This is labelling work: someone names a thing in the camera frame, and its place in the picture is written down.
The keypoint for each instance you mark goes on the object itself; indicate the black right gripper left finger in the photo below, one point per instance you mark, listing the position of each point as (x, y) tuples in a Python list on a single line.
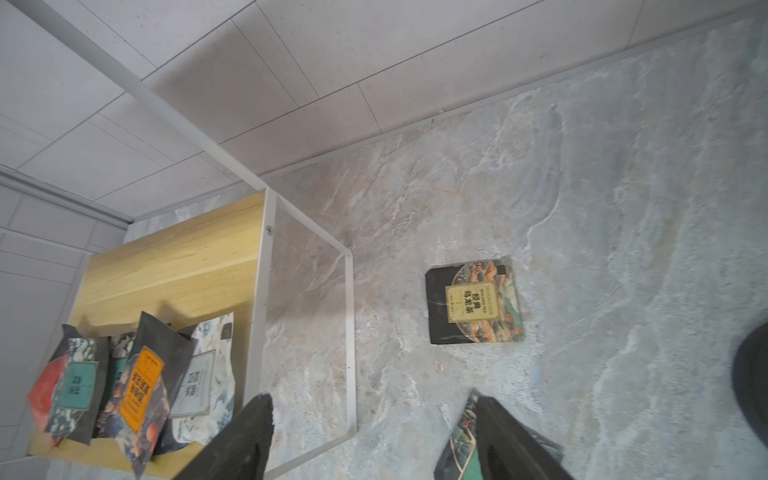
[(241, 449)]

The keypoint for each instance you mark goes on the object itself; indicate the white patterned tea bag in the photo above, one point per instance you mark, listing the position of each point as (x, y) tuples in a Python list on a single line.
[(204, 404)]

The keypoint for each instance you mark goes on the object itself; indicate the orange label lower tea bag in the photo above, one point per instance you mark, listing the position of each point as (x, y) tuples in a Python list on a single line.
[(141, 401)]

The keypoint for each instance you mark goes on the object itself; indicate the green label floral tea bag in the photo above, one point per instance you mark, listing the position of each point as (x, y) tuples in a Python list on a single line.
[(78, 393)]

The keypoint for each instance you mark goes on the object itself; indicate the red tea bag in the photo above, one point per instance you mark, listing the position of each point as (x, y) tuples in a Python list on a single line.
[(40, 396)]

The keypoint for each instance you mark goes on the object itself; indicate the beige label tea bag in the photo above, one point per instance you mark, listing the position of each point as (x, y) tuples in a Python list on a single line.
[(473, 302)]

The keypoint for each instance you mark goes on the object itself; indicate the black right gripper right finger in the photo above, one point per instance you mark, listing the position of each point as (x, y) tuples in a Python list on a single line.
[(507, 450)]

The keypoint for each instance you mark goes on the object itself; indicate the glitter roller on black stand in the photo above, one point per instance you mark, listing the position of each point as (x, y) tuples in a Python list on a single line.
[(749, 381)]

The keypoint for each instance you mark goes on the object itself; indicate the green label top tea bag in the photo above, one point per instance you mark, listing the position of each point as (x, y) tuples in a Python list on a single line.
[(460, 457)]

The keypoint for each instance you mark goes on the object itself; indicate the white frame wooden shelf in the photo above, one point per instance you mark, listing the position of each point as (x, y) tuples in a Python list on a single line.
[(218, 262)]

